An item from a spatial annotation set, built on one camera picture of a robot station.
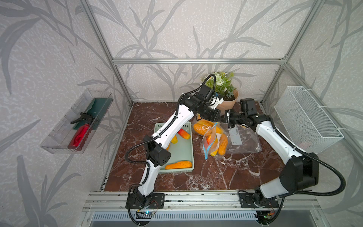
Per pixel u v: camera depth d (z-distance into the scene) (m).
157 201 0.73
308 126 0.63
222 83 0.91
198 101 0.55
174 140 0.93
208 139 0.92
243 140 0.99
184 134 0.96
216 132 0.89
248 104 0.64
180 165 0.82
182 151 0.91
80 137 0.59
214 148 0.82
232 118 0.72
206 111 0.64
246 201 0.73
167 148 0.92
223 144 0.90
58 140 0.58
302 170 0.42
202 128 0.97
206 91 0.60
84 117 0.66
